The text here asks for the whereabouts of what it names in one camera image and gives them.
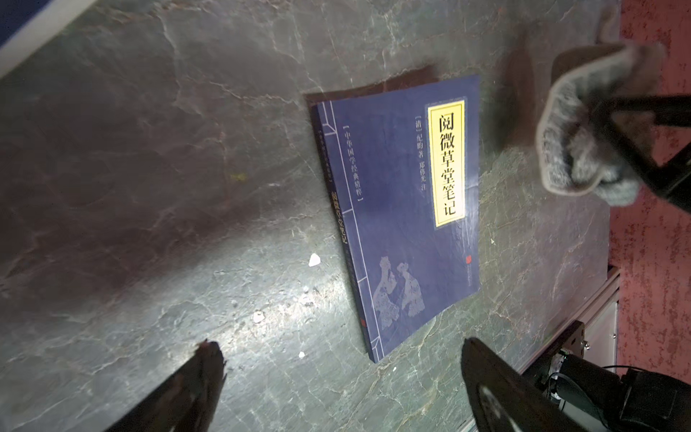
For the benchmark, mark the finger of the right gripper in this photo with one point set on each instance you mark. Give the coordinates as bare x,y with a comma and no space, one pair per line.
628,123

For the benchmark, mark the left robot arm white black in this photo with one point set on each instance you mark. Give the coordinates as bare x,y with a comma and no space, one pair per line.
640,400

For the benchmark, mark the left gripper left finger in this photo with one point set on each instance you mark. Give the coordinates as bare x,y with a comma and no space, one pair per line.
186,401

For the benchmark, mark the blue book Yuewei notes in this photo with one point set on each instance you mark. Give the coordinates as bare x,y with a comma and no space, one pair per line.
403,173

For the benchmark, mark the blue book Mengxi Bitan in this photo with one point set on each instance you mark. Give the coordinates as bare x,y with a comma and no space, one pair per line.
26,26

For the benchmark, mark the grey knitted cloth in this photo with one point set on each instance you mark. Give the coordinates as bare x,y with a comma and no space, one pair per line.
574,158

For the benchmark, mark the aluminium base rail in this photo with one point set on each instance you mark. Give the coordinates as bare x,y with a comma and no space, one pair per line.
599,314

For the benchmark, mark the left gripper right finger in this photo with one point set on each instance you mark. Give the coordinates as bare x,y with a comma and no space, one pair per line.
501,399

